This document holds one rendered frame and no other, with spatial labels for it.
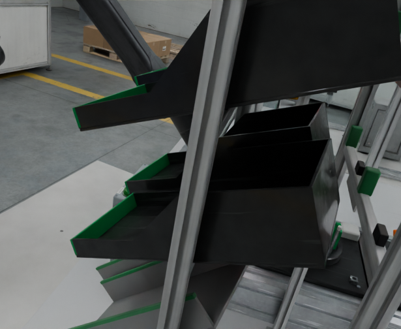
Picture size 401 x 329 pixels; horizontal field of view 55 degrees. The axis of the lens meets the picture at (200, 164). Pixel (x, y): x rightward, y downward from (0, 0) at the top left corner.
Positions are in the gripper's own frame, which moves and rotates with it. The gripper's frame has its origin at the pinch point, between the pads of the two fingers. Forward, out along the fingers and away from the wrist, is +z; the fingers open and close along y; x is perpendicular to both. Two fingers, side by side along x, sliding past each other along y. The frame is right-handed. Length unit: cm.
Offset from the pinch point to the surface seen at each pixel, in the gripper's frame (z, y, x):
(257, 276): 17.7, -14.8, -2.8
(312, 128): -13.3, -34.7, -29.5
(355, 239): 31.2, 8.6, -19.7
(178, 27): -114, 836, 282
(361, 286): 31.2, -8.6, -19.7
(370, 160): 44, 79, -26
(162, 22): -145, 843, 316
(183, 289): -10, -53, -16
